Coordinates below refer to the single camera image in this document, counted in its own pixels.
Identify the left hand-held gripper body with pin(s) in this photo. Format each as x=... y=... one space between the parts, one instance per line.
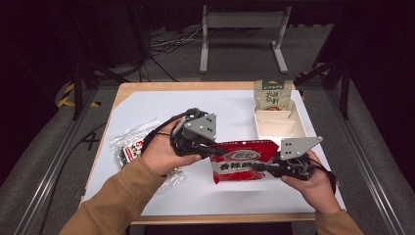
x=200 y=127

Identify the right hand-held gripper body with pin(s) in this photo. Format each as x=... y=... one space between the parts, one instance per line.
x=298 y=147

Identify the red snack packet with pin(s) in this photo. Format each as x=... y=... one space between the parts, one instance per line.
x=241 y=163

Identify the cream divided box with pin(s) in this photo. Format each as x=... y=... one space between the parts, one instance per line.
x=277 y=125

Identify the beige green snack packet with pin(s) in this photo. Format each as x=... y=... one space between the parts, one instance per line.
x=272 y=94

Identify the clear packet of dark snacks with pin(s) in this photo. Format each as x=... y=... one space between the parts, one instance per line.
x=127 y=148

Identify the person's left hand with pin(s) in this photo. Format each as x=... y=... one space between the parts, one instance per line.
x=160 y=153

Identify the person's right hand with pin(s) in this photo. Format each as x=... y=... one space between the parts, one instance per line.
x=316 y=192

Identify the white sheet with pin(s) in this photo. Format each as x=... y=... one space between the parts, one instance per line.
x=228 y=202

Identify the black metal stand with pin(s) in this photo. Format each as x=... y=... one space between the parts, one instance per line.
x=78 y=81
x=344 y=84

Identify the white metal stand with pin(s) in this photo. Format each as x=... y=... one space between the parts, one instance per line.
x=244 y=20

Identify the yellow black floor tape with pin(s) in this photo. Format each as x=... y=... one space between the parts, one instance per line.
x=67 y=94

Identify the aluminium rail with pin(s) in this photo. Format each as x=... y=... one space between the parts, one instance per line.
x=368 y=169
x=49 y=176

